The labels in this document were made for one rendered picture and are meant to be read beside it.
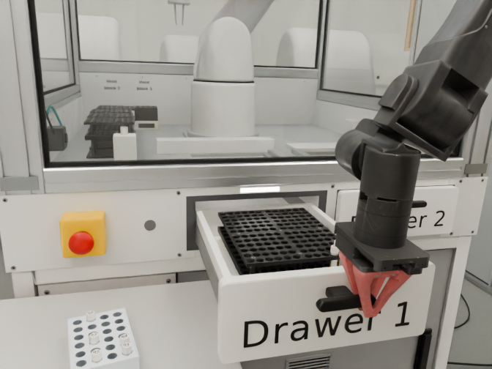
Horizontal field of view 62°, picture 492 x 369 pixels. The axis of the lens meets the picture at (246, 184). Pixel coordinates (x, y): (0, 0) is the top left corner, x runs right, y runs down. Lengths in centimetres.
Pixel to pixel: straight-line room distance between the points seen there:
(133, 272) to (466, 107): 64
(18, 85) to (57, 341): 41
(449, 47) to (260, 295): 33
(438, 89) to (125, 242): 60
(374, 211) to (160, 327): 41
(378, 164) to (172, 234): 48
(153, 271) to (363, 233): 49
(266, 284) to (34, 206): 47
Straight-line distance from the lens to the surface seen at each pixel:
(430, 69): 46
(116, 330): 66
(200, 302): 78
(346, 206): 89
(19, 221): 83
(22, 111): 78
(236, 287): 50
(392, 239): 47
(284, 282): 51
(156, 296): 80
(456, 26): 49
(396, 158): 44
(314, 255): 65
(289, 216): 79
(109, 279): 87
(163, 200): 79
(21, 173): 80
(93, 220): 76
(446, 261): 114
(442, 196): 101
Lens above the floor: 117
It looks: 16 degrees down
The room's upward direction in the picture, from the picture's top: 2 degrees clockwise
